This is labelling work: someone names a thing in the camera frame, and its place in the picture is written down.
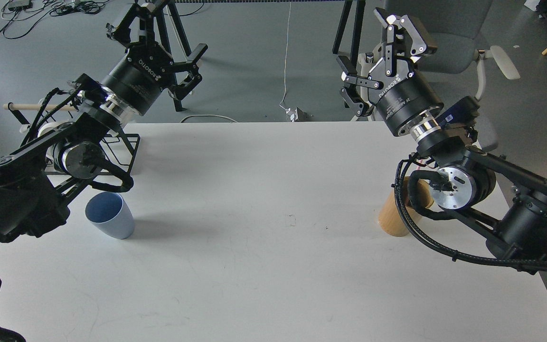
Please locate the black wire dish rack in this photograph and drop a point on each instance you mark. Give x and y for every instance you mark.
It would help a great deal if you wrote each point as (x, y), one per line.
(122, 149)

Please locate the white power adapter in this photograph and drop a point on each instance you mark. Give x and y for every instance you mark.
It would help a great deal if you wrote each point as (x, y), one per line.
(296, 115)

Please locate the bamboo cylinder holder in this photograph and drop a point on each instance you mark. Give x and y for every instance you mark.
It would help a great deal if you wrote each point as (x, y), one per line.
(389, 218)

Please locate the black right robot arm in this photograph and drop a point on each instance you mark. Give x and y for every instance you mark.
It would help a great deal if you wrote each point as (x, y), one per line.
(448, 176)

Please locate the grey office chair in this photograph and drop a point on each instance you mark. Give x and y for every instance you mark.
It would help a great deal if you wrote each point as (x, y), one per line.
(455, 26)

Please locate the wooden dowel rod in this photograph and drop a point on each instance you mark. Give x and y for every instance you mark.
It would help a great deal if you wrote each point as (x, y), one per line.
(36, 107)

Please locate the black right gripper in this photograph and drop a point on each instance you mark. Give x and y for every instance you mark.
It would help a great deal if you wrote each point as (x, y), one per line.
(397, 90)

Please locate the blue plastic cup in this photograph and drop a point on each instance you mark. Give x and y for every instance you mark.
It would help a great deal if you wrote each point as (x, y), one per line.
(110, 213)

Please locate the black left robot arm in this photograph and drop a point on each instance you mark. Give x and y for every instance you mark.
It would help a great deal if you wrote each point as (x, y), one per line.
(61, 154)

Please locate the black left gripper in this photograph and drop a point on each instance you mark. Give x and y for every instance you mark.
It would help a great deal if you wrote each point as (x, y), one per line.
(148, 68)

